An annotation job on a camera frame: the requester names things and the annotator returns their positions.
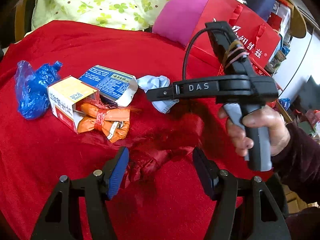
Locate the orange wrapper with red net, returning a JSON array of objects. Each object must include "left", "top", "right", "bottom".
[{"left": 75, "top": 98, "right": 130, "bottom": 143}]

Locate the blue white medicine box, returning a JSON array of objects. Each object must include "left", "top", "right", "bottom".
[{"left": 79, "top": 65, "right": 138, "bottom": 107}]

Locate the white orange medicine box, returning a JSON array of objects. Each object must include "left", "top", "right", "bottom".
[{"left": 47, "top": 76, "right": 99, "bottom": 133}]

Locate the blue plastic bag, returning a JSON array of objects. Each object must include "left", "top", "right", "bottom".
[{"left": 15, "top": 60, "right": 62, "bottom": 120}]

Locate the dark maroon sleeve forearm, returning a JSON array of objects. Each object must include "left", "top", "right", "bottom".
[{"left": 272, "top": 124, "right": 319, "bottom": 239}]

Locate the person's right hand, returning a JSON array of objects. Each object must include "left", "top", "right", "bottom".
[{"left": 226, "top": 106, "right": 291, "bottom": 157}]

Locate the red plastic mesh basket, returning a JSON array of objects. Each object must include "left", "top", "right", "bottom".
[{"left": 217, "top": 59, "right": 283, "bottom": 109}]

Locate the red paper gift bag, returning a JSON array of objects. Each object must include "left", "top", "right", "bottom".
[{"left": 193, "top": 0, "right": 280, "bottom": 67}]

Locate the round woven tray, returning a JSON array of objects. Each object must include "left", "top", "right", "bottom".
[{"left": 285, "top": 0, "right": 307, "bottom": 38}]

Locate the magenta pillow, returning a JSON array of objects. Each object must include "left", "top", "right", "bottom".
[{"left": 152, "top": 0, "right": 208, "bottom": 46}]

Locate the red bed cloth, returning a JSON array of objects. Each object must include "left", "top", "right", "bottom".
[{"left": 1, "top": 21, "right": 253, "bottom": 239}]

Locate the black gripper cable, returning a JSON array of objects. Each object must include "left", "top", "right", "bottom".
[{"left": 182, "top": 26, "right": 213, "bottom": 81}]

